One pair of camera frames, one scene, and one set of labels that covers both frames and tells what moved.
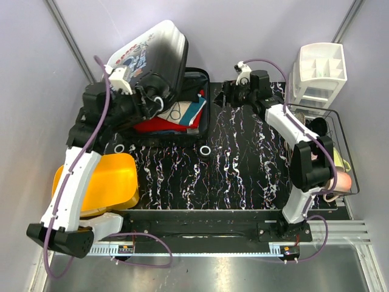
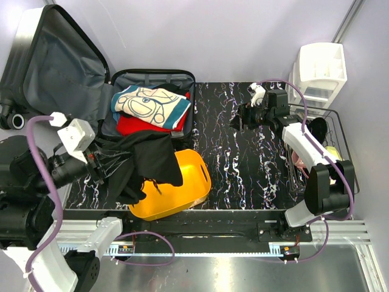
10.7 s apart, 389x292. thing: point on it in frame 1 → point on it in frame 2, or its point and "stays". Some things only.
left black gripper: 143,106 → 91,159
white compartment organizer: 318,69 stays
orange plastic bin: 111,185 → 163,199
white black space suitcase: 155,64 → 48,66
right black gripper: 230,88 → 244,117
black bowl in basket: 318,125 stays
